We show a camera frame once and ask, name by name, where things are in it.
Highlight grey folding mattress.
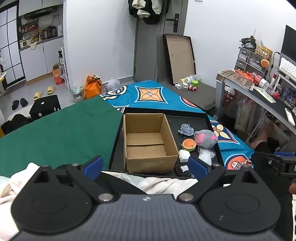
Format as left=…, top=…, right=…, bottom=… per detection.
left=156, top=34, right=218, bottom=110

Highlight dark pouch white patch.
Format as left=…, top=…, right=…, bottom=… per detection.
left=174, top=159, right=193, bottom=178

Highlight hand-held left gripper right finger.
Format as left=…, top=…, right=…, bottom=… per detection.
left=177, top=157, right=262, bottom=203

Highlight white soft block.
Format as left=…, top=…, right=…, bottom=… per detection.
left=179, top=149, right=191, bottom=163

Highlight black and beige hanging jacket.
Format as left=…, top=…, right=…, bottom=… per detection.
left=128, top=0, right=167, bottom=25

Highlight black cable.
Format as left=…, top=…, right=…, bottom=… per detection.
left=270, top=51, right=281, bottom=70

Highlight range hood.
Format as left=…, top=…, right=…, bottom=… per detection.
left=18, top=6, right=58, bottom=19

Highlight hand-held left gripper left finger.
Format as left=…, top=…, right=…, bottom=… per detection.
left=35, top=156, right=114, bottom=203

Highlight blue patterned blanket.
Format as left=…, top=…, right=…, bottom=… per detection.
left=99, top=80, right=255, bottom=172

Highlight hamburger squishy toy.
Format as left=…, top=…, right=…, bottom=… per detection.
left=181, top=138, right=197, bottom=152

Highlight white shelf rack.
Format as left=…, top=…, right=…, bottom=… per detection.
left=59, top=46, right=71, bottom=91

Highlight black door lock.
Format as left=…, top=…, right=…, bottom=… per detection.
left=166, top=13, right=179, bottom=33

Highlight green white pouch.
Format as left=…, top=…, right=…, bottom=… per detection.
left=254, top=86, right=277, bottom=103

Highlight orange cardboard box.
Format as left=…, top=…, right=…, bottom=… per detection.
left=52, top=63, right=64, bottom=86

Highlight grey mouse plush pink ear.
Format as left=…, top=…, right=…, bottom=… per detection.
left=194, top=129, right=219, bottom=148

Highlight row of kitchen jars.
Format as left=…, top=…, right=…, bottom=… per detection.
left=20, top=20, right=58, bottom=48

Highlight white phone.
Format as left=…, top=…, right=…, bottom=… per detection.
left=284, top=108, right=296, bottom=127

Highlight orange gift bag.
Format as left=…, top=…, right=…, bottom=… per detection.
left=85, top=75, right=102, bottom=99

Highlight black monitor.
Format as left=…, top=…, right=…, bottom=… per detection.
left=281, top=25, right=296, bottom=62

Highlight brown cardboard box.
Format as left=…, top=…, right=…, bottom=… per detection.
left=122, top=113, right=179, bottom=175

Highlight dark ornament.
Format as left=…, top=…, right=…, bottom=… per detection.
left=239, top=35, right=257, bottom=48

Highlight black framed glass door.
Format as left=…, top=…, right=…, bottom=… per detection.
left=0, top=5, right=27, bottom=88

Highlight grey door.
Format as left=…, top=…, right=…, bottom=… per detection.
left=133, top=0, right=189, bottom=82

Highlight black desk mat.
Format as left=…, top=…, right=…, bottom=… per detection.
left=253, top=86, right=296, bottom=132

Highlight red snack packets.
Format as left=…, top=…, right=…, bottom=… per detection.
left=235, top=69, right=253, bottom=80

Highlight white kitchen cabinet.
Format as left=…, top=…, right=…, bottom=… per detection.
left=20, top=36, right=65, bottom=81

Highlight cream tote bag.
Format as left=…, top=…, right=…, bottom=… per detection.
left=235, top=97, right=255, bottom=130

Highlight black shorts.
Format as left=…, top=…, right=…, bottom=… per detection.
left=255, top=141, right=274, bottom=153

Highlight red label plastic bottle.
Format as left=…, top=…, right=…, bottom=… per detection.
left=251, top=72, right=274, bottom=92

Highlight blue-grey plush toy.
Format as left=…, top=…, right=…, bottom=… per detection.
left=178, top=123, right=196, bottom=135

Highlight red storage basket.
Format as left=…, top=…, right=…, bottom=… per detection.
left=224, top=86, right=240, bottom=106

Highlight brown patterned placemat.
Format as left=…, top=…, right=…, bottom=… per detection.
left=217, top=70, right=255, bottom=91

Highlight white jar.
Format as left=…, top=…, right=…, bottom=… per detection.
left=180, top=75, right=201, bottom=85

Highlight dark cloth pile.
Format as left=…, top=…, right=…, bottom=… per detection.
left=1, top=109, right=33, bottom=135

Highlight person's leg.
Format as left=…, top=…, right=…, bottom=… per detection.
left=251, top=123, right=281, bottom=151

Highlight grey drawer organizer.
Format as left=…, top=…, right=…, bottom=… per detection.
left=235, top=46, right=271, bottom=77

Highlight grey desk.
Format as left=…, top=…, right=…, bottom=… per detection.
left=216, top=70, right=296, bottom=144

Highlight large black box lid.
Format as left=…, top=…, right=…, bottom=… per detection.
left=162, top=34, right=197, bottom=86

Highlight green blanket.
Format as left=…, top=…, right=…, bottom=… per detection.
left=0, top=95, right=126, bottom=179

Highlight black shallow tray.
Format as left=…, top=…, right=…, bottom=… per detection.
left=107, top=107, right=225, bottom=179

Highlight clear bag with greenery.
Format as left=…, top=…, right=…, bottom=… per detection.
left=70, top=86, right=85, bottom=102

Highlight clear plastic bag white filling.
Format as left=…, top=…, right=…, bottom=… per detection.
left=198, top=147, right=216, bottom=165

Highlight wicker basket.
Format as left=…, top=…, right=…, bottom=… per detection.
left=255, top=44, right=273, bottom=61

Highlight white keyboard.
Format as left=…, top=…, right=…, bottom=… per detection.
left=278, top=57, right=296, bottom=78

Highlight white upper cabinet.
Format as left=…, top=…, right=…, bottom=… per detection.
left=17, top=0, right=64, bottom=16

